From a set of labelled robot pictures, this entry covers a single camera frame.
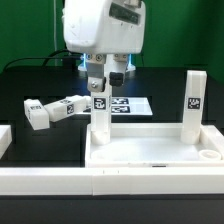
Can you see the white front barrier rail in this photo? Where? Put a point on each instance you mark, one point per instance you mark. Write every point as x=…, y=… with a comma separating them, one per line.
x=111, y=181

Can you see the white desk top panel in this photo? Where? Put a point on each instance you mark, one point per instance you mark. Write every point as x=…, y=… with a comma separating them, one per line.
x=155, y=145

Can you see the white marker tag plate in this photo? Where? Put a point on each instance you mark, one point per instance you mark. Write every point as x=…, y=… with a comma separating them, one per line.
x=133, y=106

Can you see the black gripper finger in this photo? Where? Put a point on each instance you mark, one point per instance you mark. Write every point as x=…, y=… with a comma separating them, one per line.
x=95, y=72
x=118, y=70

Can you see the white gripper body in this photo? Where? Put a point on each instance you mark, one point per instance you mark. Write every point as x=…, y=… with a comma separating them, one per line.
x=104, y=26

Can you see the white left barrier block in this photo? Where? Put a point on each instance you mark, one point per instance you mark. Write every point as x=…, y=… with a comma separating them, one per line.
x=5, y=138

